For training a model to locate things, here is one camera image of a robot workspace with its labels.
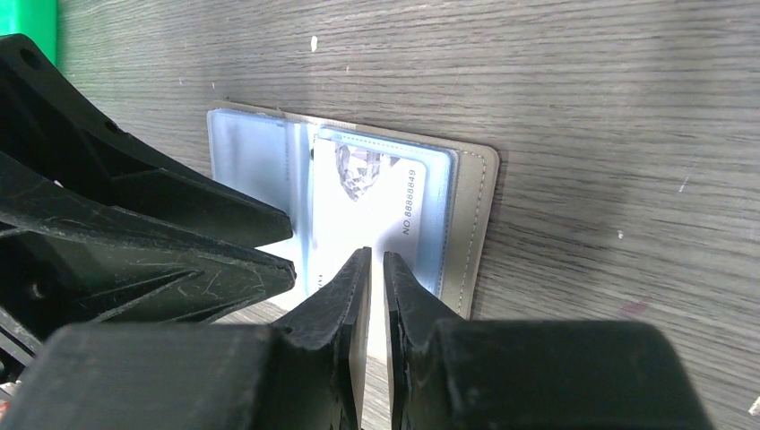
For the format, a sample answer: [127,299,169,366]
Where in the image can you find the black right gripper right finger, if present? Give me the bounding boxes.
[384,253,713,429]

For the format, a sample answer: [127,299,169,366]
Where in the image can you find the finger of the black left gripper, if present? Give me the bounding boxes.
[1,156,296,368]
[1,34,293,247]

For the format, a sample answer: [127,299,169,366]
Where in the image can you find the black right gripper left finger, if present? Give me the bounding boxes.
[1,247,372,429]

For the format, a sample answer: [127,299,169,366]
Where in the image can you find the white VIP card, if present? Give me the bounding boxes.
[308,139,427,288]

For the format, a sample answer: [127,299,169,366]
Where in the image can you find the grey card holder wallet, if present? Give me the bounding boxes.
[205,100,501,322]

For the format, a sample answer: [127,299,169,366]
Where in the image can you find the green plastic bin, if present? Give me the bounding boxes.
[0,0,58,65]

